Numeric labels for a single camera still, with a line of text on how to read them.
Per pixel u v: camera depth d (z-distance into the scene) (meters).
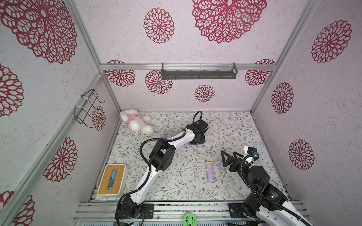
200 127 0.82
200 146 0.97
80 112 0.73
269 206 0.51
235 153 0.73
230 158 0.62
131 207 0.63
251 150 0.60
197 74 0.88
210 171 0.85
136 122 0.92
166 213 0.74
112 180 0.82
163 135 1.02
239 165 0.56
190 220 0.68
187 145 0.97
